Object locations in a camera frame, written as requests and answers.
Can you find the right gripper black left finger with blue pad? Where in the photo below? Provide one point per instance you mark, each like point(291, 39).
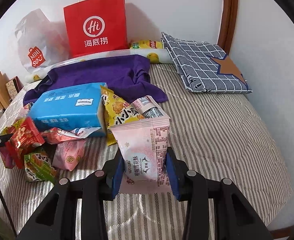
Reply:
point(55, 217)

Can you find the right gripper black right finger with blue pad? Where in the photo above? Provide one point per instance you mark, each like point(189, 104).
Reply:
point(235, 218)

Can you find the pink round snack packet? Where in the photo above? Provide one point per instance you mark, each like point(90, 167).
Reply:
point(68, 154)

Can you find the yellow cracker snack bag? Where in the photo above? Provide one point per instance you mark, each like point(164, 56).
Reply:
point(117, 111)

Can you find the red snack packet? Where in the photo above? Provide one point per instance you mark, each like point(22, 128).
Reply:
point(24, 139)

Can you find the green snack packet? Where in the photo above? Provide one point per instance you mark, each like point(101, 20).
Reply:
point(38, 166)

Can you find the red white torn wrapper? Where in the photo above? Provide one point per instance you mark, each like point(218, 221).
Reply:
point(56, 135)

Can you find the patterned box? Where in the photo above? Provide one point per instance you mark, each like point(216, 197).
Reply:
point(14, 86)

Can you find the striped bed quilt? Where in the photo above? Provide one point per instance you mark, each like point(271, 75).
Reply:
point(218, 135)

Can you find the blue tissue pack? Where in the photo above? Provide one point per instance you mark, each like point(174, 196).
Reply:
point(69, 108)

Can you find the white Miniso plastic bag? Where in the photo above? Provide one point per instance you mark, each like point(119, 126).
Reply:
point(39, 42)

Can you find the small pink white sachet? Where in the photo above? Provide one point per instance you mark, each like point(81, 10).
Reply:
point(147, 107)

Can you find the purple towel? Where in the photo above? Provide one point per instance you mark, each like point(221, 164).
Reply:
point(128, 76)

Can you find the blue checkered star cloth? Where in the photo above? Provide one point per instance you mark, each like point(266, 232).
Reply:
point(205, 67)

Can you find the red paper shopping bag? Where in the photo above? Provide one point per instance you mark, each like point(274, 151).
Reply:
point(95, 26)

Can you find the yellow lemon tea pack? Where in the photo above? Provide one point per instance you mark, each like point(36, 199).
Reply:
point(146, 44)

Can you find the white lemon print pillow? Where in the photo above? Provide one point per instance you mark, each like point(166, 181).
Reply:
point(154, 55)

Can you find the brown wooden door frame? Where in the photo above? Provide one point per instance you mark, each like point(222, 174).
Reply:
point(228, 22)

